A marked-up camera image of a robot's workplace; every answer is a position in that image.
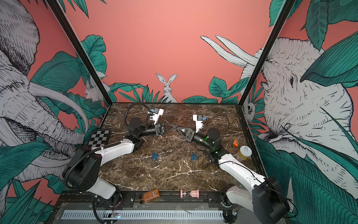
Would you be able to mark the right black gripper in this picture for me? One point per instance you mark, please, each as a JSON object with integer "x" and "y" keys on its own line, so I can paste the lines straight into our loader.
{"x": 189, "y": 135}

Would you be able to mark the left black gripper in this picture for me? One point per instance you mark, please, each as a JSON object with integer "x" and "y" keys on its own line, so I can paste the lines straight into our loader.
{"x": 160, "y": 129}

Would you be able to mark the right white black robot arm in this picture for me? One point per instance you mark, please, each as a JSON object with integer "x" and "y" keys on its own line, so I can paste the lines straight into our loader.
{"x": 252, "y": 181}

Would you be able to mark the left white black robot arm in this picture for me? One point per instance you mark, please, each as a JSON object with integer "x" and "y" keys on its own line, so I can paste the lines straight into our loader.
{"x": 82, "y": 172}

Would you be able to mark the orange toy car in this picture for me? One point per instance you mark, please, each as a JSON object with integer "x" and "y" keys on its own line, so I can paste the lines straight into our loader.
{"x": 235, "y": 143}

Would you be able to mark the pink hourglass spool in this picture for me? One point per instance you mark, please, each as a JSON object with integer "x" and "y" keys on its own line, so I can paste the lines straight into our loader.
{"x": 189, "y": 193}

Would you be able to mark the yellow orange can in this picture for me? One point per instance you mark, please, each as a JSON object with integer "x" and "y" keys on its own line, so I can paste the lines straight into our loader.
{"x": 244, "y": 153}

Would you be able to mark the orange brown box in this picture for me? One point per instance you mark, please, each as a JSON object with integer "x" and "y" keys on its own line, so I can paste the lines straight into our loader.
{"x": 150, "y": 196}

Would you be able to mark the black white checkerboard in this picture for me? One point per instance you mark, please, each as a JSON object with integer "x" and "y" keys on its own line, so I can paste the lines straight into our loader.
{"x": 99, "y": 138}

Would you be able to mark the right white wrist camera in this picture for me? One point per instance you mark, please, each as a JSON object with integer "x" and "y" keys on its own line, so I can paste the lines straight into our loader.
{"x": 199, "y": 119}

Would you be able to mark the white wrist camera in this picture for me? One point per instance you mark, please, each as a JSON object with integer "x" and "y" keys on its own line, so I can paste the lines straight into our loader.
{"x": 199, "y": 119}
{"x": 154, "y": 114}

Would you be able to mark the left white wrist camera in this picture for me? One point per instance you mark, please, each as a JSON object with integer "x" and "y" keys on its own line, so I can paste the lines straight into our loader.
{"x": 154, "y": 114}

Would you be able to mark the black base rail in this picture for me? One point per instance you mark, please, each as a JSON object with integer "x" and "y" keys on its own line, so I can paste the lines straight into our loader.
{"x": 226, "y": 198}

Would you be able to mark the white slotted cable duct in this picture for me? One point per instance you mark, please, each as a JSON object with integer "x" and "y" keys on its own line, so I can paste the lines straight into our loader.
{"x": 142, "y": 215}

